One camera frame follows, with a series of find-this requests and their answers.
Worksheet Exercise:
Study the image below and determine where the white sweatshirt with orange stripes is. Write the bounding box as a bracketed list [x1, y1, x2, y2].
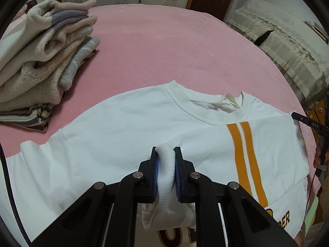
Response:
[0, 80, 310, 247]

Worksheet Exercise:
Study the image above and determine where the sofa with cream lace cover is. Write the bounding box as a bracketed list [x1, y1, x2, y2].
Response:
[227, 0, 329, 108]

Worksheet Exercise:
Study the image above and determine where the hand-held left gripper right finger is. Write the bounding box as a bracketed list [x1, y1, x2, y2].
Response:
[173, 146, 299, 247]

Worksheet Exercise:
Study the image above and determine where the black item on sofa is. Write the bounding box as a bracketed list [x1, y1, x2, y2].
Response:
[255, 30, 275, 47]

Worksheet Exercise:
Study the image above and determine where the pink bed blanket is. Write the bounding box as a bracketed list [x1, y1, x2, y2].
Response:
[0, 5, 319, 211]

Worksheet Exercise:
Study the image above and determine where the folded grey striped garment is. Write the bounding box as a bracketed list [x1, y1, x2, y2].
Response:
[0, 103, 55, 133]

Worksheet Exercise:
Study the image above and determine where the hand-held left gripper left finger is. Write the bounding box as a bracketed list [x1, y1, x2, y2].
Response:
[31, 147, 160, 247]

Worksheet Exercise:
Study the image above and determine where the folded pale blue knit garment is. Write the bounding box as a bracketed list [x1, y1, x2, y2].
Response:
[59, 36, 101, 91]

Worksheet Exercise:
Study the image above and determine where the folded lilac striped knit garment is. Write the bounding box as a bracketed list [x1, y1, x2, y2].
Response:
[50, 10, 98, 33]

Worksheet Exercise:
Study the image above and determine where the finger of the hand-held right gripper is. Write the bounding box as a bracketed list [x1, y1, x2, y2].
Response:
[292, 112, 329, 134]

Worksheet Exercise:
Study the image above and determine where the folded cream fleece garment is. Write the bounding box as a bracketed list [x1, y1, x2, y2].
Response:
[0, 0, 97, 69]

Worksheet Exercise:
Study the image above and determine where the person's right hand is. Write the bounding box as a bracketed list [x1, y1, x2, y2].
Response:
[314, 144, 323, 171]

